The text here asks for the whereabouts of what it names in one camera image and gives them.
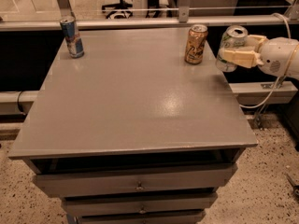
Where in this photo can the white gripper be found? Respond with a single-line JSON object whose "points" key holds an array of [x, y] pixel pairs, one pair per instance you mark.
{"points": [[275, 57]]}

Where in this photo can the green white 7up can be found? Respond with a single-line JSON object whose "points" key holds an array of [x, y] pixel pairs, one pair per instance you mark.
{"points": [[234, 37]]}

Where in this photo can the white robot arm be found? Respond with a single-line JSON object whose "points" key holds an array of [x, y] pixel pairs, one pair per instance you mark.
{"points": [[277, 57]]}

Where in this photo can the orange soda can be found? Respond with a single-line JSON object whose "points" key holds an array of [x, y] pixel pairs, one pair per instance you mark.
{"points": [[196, 43]]}

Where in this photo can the blue silver energy drink can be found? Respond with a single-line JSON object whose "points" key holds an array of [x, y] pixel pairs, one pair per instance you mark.
{"points": [[72, 36]]}

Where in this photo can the black tool on floor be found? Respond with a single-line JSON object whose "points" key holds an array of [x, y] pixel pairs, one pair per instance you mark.
{"points": [[295, 187]]}

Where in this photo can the grey drawer cabinet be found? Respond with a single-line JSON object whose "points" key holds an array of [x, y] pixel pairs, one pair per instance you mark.
{"points": [[132, 102]]}

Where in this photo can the middle grey drawer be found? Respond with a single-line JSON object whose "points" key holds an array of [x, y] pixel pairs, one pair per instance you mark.
{"points": [[143, 204]]}

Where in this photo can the grey drawer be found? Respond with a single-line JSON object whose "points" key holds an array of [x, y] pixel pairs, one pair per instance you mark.
{"points": [[143, 204], [135, 180], [172, 217]]}

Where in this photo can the bottom grey drawer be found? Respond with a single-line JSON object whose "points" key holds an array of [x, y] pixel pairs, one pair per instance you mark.
{"points": [[172, 217]]}

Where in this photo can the top grey drawer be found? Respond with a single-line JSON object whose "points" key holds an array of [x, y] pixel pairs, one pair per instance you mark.
{"points": [[135, 180]]}

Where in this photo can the metal railing frame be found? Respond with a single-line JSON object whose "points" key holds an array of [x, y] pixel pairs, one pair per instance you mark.
{"points": [[40, 15]]}

